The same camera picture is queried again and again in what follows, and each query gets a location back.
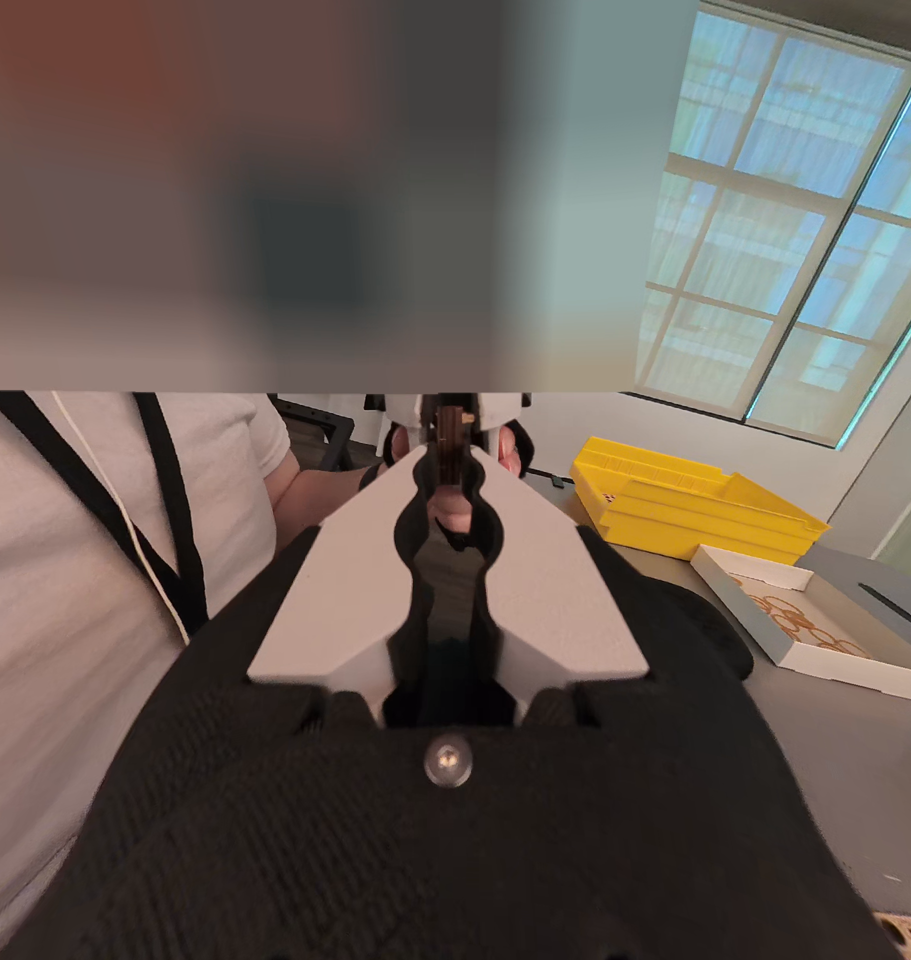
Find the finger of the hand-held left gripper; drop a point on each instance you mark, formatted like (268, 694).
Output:
(500, 409)
(404, 411)

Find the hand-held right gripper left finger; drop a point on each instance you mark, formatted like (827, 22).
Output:
(328, 600)

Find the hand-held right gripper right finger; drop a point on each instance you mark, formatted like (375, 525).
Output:
(560, 600)

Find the person's left forearm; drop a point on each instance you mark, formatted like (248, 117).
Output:
(313, 495)

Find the laser-cut wooden parts sheet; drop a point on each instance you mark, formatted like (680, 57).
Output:
(909, 937)

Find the person's left hand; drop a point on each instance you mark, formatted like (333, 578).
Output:
(509, 450)

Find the yellow plastic bin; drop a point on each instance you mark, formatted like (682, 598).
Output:
(695, 525)
(635, 465)

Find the pile of tan rubber bands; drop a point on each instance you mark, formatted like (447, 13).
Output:
(793, 619)

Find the person's white shirt torso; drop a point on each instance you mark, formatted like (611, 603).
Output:
(43, 600)

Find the white cardboard box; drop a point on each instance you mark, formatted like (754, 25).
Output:
(838, 667)

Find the grey box with slot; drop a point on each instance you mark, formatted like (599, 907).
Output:
(845, 570)

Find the large paned window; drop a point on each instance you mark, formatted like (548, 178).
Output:
(770, 225)

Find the black metal frame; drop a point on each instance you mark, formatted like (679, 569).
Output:
(328, 424)

